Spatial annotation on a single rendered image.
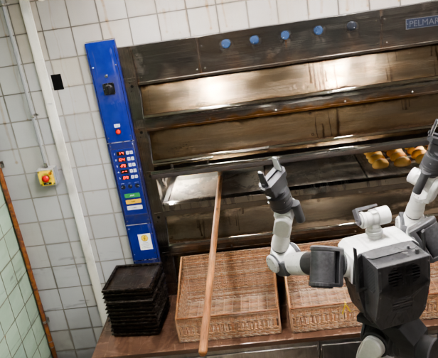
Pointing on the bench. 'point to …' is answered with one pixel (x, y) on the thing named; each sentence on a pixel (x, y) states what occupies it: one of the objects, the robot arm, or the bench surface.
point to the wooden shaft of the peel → (210, 274)
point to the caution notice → (145, 241)
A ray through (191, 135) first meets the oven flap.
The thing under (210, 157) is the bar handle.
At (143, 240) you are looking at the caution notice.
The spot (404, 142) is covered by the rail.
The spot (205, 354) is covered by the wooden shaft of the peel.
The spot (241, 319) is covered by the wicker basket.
